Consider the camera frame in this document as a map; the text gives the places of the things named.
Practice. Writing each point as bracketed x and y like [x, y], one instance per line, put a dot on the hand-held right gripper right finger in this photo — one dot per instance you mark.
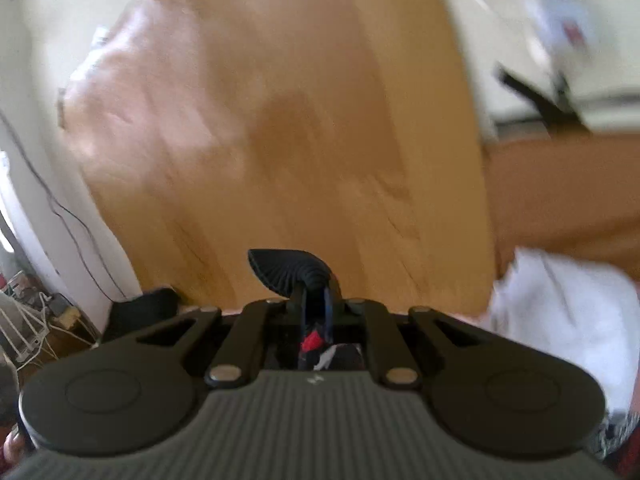
[327, 312]

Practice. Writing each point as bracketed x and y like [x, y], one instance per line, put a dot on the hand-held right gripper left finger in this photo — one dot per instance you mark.
[285, 270]

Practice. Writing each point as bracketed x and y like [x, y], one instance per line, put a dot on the black garment with red marks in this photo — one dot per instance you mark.
[345, 355]

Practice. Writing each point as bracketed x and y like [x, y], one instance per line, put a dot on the dark cloth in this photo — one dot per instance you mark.
[145, 310]

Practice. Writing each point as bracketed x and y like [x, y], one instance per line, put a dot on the white garment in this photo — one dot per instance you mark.
[560, 320]

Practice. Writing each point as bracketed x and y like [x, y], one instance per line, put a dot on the brown cushion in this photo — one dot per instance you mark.
[565, 195]

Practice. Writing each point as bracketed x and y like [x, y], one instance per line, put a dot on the black white patterned cloth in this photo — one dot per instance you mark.
[617, 432]

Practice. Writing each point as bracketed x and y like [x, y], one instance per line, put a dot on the wood-look wall board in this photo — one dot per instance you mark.
[280, 135]

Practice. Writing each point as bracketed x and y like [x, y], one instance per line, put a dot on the white switch adapter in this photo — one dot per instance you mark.
[565, 25]

